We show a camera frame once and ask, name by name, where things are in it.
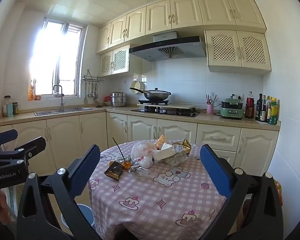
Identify pink checked tablecloth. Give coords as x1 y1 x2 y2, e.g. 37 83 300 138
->
88 140 243 240

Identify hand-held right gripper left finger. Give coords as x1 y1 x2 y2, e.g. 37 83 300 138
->
16 144 101 240

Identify clear crumpled wrapper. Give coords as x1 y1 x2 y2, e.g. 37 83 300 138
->
129 165 152 177

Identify dark wooden skewer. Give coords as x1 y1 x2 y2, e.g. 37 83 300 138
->
112 137 127 162

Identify black snack wrapper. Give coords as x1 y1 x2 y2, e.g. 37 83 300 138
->
104 161 124 180

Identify dark sauce bottle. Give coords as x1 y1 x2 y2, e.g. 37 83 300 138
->
255 93 263 121
261 95 267 122

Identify plastic jar with teal label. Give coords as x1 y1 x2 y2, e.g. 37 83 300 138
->
3 95 14 117

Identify hanging metal utensils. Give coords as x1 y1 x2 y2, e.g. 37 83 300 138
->
84 81 100 104

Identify metal faucet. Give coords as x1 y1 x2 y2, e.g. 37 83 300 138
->
52 84 66 112

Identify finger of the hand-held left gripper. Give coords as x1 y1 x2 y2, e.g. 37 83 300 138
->
0 137 47 159
0 129 18 152

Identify black wok with lid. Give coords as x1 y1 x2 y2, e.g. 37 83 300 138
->
129 87 172 101

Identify range hood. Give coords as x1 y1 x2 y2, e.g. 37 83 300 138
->
129 31 207 62

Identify clear plastic bag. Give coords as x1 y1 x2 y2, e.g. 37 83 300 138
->
131 140 158 169

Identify red label cola bottle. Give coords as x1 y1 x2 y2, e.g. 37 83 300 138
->
244 91 255 119

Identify green bottle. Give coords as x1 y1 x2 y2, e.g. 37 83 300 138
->
269 98 278 125

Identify cream lattice door cabinet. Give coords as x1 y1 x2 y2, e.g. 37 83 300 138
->
204 30 272 75
99 44 130 77

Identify person's left hand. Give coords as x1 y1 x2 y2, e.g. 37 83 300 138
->
0 189 12 227

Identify black gas stove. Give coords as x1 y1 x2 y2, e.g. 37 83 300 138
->
131 99 200 118

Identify cream upper wall cabinets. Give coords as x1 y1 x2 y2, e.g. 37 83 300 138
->
95 0 267 54

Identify window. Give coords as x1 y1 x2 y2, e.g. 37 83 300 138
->
30 17 87 100

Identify crumpled silver snack bag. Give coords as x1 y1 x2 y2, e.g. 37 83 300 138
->
164 152 189 166

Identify white paper napkin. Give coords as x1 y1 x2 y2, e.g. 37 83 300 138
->
154 142 175 160

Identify blue bin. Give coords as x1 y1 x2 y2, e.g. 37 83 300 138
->
61 203 94 230

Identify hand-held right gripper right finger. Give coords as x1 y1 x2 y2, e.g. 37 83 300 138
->
199 144 284 240

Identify orange striped paper bag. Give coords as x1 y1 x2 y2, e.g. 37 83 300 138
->
154 134 167 150

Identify steel sink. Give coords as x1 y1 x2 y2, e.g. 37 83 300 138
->
34 107 93 116

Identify cream base cabinets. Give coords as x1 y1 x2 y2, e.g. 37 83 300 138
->
0 111 280 178

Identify cream plastic strainer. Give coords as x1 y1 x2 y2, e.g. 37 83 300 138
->
131 80 145 94

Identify steel steamer pot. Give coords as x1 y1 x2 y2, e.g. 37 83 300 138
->
110 89 128 107

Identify green electric cooker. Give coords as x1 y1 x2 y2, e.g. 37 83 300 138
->
220 95 245 120

